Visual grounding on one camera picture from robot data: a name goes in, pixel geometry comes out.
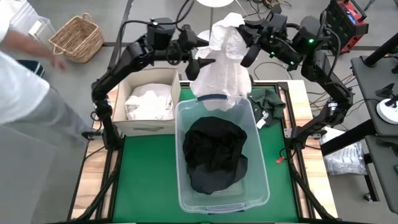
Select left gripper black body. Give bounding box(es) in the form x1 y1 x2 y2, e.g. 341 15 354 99
177 24 210 82

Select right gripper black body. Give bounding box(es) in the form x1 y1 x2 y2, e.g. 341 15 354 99
241 4 290 68

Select white cloth garment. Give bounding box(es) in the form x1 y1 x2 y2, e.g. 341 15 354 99
124 83 175 121
190 12 252 112

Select dark green shirt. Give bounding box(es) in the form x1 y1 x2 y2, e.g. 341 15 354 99
248 88 286 129

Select black fleece garment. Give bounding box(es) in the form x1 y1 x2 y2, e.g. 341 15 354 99
182 116 249 170

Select dark grey garment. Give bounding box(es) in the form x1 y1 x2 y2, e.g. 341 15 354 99
186 155 249 195

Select grey round lamp stand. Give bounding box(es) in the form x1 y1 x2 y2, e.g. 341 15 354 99
197 7 215 44

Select white round lamp head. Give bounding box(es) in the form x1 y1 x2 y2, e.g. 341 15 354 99
195 0 234 9

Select red black tool box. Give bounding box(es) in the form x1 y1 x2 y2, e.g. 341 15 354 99
323 0 369 56

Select beige fabric box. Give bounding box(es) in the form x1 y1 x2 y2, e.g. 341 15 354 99
112 67 182 137

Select wicker basket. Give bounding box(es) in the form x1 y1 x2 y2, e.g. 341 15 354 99
49 12 105 64

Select black side table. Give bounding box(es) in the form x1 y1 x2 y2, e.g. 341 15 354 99
320 32 398 215

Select clear plastic storage bin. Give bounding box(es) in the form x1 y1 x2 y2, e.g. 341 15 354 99
174 94 271 215

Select green table mat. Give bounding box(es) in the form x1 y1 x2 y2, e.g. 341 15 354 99
112 86 299 223

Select white round device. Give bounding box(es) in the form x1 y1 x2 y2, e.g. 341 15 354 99
376 98 398 125

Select clear plastic bag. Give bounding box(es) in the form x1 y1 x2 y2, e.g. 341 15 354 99
320 126 368 175

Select navy blue bin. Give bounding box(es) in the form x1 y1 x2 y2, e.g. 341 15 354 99
18 59 45 78

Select person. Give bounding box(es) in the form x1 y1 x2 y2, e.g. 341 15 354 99
0 0 93 224

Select black floor cables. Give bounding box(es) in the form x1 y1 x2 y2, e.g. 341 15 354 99
245 0 293 10

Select yellow extension cable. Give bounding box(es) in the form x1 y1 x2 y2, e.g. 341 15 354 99
307 74 355 111

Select black aluminium rig frame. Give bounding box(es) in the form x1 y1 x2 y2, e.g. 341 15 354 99
67 81 336 224

